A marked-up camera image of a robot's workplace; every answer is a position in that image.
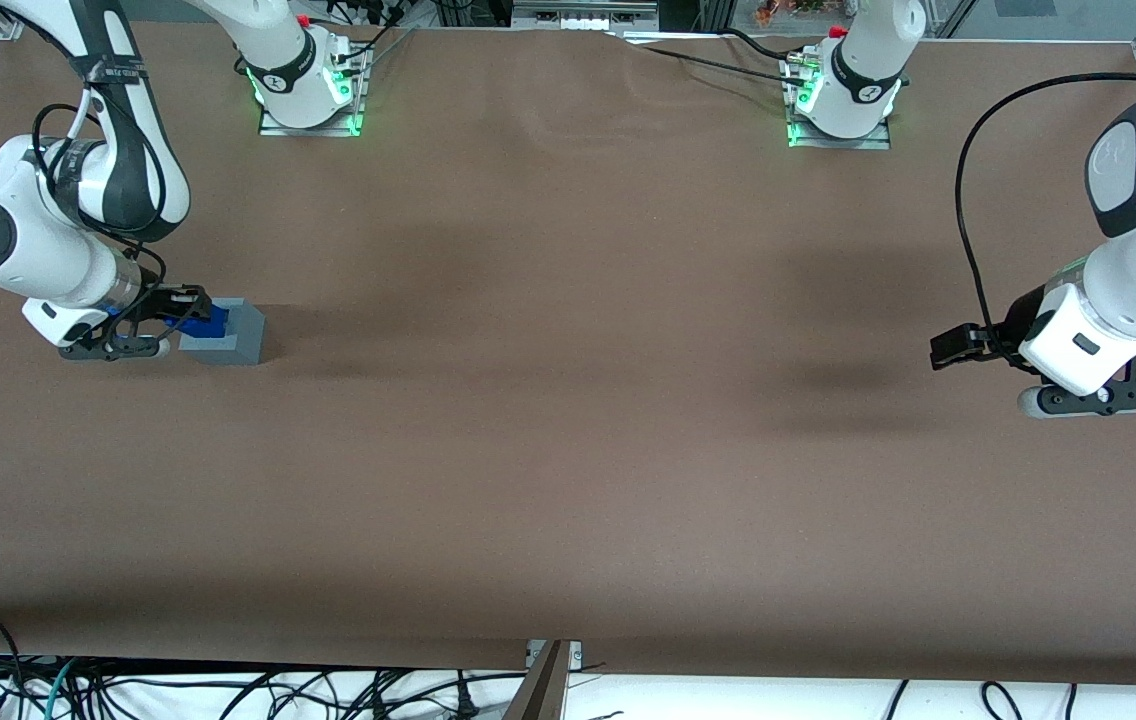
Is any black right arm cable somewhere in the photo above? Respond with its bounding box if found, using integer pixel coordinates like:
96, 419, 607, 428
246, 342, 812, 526
31, 60, 169, 346

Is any orange clutter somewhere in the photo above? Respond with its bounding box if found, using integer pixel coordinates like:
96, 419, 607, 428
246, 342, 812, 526
754, 0, 834, 26

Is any teal cable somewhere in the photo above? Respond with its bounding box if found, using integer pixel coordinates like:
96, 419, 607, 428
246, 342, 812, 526
40, 658, 81, 720

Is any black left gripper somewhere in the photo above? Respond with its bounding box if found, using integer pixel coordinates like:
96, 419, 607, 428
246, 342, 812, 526
931, 285, 1051, 372

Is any long black cable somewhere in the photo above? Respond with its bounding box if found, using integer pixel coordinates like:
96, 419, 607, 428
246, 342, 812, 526
618, 38, 811, 87

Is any short black cable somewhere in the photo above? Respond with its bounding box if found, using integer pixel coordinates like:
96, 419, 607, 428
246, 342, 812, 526
718, 28, 795, 61

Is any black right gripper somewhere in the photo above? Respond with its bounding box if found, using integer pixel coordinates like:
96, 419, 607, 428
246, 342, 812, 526
106, 284, 215, 337

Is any gray square base block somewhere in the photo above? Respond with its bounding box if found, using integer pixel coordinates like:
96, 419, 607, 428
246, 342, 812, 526
176, 297, 266, 366

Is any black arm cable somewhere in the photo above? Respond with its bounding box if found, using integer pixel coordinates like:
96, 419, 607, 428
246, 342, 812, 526
31, 60, 169, 346
956, 72, 1136, 346

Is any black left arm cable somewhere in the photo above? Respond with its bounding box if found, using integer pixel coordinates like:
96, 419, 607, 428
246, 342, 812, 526
956, 72, 1136, 346

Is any brown table cover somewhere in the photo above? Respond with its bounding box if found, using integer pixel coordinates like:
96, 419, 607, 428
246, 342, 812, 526
0, 18, 1136, 689

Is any black base cable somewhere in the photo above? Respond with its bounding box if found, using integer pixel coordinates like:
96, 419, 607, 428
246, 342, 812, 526
340, 20, 419, 63

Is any gray metal device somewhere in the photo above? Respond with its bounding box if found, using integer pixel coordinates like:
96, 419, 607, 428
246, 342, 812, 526
511, 0, 661, 31

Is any blue plastic part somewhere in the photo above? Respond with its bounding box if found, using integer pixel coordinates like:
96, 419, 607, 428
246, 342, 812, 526
183, 303, 232, 337

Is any small metal bracket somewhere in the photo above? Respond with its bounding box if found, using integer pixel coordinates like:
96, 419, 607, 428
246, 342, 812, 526
526, 640, 583, 669

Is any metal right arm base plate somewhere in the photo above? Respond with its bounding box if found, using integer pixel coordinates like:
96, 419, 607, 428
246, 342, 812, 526
258, 40, 369, 138

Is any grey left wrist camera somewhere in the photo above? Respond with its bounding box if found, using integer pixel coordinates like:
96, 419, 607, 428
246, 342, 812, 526
1018, 378, 1136, 419

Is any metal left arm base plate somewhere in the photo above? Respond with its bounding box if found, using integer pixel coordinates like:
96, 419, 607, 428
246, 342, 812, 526
784, 52, 893, 151

